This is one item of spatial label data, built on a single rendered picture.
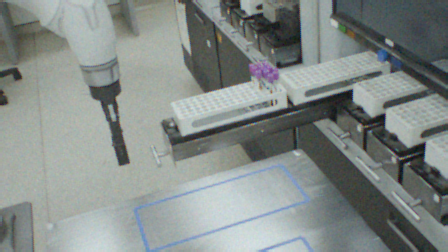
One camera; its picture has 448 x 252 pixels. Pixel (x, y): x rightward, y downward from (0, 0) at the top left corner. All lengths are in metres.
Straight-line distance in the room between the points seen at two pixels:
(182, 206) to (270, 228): 0.20
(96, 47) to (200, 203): 0.42
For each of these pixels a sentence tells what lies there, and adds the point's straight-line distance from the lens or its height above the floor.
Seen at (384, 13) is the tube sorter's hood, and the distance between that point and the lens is 1.33.
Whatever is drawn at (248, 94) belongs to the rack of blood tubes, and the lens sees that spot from 1.43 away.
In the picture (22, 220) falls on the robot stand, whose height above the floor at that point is 0.70.
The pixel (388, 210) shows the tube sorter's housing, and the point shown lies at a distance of 1.39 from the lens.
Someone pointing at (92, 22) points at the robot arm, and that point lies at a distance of 1.22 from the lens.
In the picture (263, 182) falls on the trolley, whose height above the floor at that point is 0.82.
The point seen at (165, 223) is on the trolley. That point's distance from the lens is 1.11.
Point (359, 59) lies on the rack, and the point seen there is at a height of 0.86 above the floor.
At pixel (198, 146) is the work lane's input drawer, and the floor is 0.78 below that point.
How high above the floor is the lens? 1.54
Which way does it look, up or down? 32 degrees down
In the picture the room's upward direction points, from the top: 8 degrees counter-clockwise
